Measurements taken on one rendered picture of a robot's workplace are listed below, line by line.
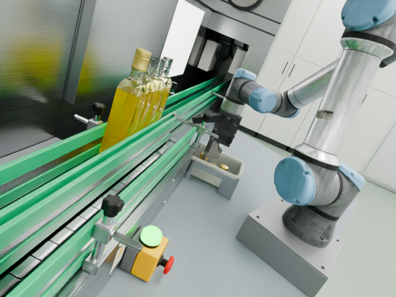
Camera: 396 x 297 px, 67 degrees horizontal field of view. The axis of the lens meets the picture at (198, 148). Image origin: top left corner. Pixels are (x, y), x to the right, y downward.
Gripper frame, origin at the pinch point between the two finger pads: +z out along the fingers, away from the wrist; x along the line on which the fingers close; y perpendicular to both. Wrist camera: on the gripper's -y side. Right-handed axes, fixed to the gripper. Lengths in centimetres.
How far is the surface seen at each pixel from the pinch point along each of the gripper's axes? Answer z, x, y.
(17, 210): -14, -78, -15
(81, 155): -9, -51, -22
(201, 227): 6.8, -33.4, 9.5
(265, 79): -6, 345, 14
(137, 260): 2, -60, 0
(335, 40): -86, 344, 76
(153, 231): -4, -57, 0
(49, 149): -15, -63, -22
